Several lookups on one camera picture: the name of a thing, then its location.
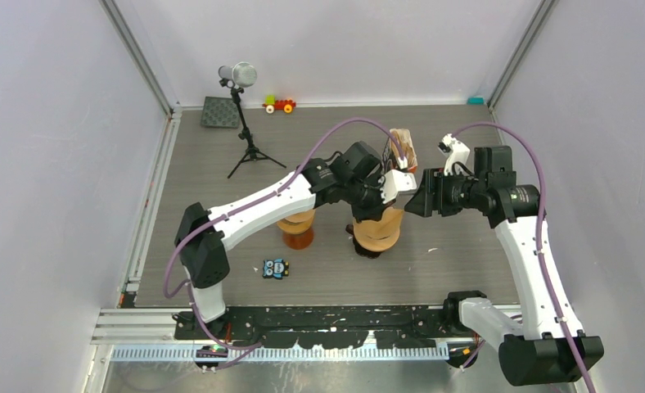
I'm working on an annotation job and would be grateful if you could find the colourful toy car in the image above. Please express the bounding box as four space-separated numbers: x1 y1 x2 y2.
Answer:
262 95 296 114

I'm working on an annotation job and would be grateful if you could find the orange coffee filter box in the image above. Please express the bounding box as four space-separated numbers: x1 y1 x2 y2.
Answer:
381 129 418 174

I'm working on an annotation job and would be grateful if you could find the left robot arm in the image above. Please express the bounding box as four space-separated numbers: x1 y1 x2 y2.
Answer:
174 141 416 339

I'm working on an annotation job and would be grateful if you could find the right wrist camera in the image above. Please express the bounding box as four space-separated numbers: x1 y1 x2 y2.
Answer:
438 133 470 176

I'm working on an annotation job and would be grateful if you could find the blue owl sticker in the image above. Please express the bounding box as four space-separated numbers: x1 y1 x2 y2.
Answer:
263 258 290 280

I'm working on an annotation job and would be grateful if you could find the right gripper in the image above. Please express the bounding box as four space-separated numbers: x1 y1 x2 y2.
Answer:
404 166 486 217

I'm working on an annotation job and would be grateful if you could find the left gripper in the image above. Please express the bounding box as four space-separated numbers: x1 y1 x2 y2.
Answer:
344 174 396 225

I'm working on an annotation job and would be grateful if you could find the wooden ring stand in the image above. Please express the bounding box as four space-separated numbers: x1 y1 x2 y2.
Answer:
352 229 401 256

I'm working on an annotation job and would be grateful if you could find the silver microphone on tripod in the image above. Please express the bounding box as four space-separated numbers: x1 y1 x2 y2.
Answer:
218 61 286 179

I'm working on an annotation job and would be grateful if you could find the wooden ring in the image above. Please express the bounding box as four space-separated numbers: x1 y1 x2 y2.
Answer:
275 214 316 237

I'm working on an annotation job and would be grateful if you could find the teal block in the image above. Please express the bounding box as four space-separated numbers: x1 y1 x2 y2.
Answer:
467 97 485 106

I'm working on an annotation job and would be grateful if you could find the dark grey studded plate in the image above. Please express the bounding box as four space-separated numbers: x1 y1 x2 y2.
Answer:
200 97 241 129

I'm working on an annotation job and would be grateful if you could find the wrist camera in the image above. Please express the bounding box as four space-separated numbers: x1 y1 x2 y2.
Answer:
438 133 470 176
381 158 417 204

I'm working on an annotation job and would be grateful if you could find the amber glass carafe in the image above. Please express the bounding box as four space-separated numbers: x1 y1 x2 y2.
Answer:
282 228 314 250

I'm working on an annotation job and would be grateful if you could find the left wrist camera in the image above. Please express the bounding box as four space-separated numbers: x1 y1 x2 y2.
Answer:
381 158 417 204

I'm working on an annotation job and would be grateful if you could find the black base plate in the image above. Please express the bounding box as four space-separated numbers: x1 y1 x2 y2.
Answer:
172 305 483 350

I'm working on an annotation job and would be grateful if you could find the brown paper coffee filter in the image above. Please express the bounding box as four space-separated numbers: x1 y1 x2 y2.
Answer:
282 210 315 224

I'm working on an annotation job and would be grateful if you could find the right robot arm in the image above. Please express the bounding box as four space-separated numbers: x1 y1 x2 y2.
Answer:
405 142 604 386

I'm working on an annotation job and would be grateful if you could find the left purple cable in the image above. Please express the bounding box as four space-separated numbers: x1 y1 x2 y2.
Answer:
163 118 408 300

